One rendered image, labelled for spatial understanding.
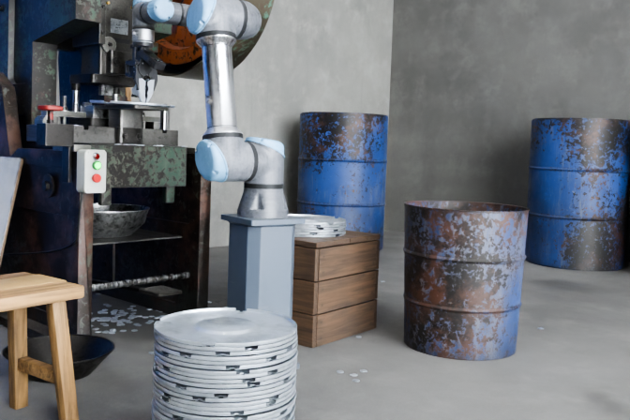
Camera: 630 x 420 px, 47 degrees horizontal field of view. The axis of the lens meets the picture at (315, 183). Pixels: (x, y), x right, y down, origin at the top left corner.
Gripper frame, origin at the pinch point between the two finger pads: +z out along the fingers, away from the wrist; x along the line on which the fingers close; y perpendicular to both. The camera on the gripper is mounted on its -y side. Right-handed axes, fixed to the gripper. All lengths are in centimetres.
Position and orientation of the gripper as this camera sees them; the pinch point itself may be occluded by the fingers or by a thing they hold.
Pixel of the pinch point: (145, 101)
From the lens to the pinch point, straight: 254.2
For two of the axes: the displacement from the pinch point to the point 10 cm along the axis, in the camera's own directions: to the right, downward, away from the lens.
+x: -6.7, 0.1, -7.4
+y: -7.4, -0.6, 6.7
